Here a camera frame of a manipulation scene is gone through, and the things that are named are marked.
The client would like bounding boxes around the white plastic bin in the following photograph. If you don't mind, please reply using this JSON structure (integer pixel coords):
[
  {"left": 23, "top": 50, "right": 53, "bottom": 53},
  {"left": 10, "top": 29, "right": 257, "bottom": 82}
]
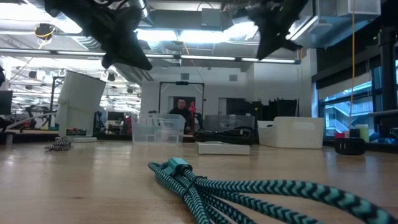
[{"left": 257, "top": 116, "right": 325, "bottom": 149}]

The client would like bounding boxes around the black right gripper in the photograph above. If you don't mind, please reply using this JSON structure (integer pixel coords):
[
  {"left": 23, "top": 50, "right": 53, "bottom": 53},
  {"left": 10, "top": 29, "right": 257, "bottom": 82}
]
[{"left": 248, "top": 0, "right": 309, "bottom": 61}]

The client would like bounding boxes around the black metal rig frame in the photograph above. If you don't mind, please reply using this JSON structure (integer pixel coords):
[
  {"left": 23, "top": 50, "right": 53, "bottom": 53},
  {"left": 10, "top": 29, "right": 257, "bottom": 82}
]
[{"left": 368, "top": 26, "right": 398, "bottom": 144}]

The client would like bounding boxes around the black monitor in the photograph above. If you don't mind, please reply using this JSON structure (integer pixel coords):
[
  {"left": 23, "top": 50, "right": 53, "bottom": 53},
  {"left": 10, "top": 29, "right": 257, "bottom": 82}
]
[{"left": 0, "top": 90, "right": 14, "bottom": 116}]

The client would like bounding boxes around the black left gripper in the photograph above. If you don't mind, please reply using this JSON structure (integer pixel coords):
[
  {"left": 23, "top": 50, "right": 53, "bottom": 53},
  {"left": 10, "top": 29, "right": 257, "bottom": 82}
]
[{"left": 43, "top": 0, "right": 154, "bottom": 71}]

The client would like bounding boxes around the white product box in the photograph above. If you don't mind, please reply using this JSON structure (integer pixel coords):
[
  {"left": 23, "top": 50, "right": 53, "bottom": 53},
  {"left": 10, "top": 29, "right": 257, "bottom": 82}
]
[{"left": 194, "top": 141, "right": 251, "bottom": 156}]

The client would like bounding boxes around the long LED light bar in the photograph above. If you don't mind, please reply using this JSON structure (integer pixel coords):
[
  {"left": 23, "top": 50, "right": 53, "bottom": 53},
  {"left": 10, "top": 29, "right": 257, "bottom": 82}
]
[{"left": 0, "top": 47, "right": 302, "bottom": 65}]

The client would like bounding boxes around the person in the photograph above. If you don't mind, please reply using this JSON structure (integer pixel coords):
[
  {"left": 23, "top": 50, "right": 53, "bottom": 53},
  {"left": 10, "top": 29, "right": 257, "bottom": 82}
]
[{"left": 169, "top": 98, "right": 193, "bottom": 135}]

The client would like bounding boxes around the small dark monitor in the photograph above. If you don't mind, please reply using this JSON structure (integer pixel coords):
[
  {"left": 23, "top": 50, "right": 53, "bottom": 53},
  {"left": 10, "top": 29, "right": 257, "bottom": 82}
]
[{"left": 107, "top": 111, "right": 126, "bottom": 123}]

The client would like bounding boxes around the teal black braided cable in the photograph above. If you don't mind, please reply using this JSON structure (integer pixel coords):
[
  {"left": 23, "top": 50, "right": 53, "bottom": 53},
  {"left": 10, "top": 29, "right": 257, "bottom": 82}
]
[{"left": 147, "top": 157, "right": 398, "bottom": 224}]

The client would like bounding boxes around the pale green cup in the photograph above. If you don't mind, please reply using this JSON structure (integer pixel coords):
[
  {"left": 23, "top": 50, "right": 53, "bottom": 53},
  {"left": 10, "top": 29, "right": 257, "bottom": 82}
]
[{"left": 354, "top": 124, "right": 370, "bottom": 142}]

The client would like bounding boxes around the grey translucent plastic bin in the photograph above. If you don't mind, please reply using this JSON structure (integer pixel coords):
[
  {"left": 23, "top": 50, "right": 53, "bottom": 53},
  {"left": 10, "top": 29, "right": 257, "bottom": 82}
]
[{"left": 202, "top": 114, "right": 256, "bottom": 146}]

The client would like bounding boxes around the black charger block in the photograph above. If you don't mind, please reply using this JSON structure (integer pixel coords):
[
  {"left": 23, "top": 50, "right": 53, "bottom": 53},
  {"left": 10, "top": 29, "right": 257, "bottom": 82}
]
[{"left": 334, "top": 137, "right": 367, "bottom": 156}]

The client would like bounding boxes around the clear plastic bin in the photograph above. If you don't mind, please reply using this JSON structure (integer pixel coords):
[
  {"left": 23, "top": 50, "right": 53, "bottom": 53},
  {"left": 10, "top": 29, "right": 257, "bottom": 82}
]
[{"left": 131, "top": 113, "right": 186, "bottom": 144}]

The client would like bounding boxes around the black white braided cable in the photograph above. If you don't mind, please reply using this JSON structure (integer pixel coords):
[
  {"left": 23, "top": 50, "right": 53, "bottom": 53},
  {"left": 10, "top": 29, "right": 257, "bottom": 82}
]
[{"left": 45, "top": 136, "right": 75, "bottom": 152}]

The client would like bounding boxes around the white dual-port USB charger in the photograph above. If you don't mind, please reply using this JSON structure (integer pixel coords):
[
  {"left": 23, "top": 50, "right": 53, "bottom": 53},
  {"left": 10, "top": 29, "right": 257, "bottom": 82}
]
[{"left": 154, "top": 129, "right": 170, "bottom": 142}]

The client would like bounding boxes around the white angular column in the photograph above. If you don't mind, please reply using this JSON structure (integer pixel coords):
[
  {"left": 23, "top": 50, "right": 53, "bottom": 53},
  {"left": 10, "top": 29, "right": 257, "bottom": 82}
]
[{"left": 55, "top": 70, "right": 107, "bottom": 143}]

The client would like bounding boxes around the distant black stand frame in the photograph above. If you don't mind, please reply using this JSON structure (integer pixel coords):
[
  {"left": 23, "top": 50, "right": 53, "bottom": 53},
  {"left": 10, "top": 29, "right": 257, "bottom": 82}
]
[{"left": 158, "top": 80, "right": 206, "bottom": 125}]

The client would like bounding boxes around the yellow cord ceiling reel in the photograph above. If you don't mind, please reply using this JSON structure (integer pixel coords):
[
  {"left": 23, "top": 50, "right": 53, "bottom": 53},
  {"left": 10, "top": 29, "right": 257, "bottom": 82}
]
[{"left": 33, "top": 22, "right": 57, "bottom": 50}]

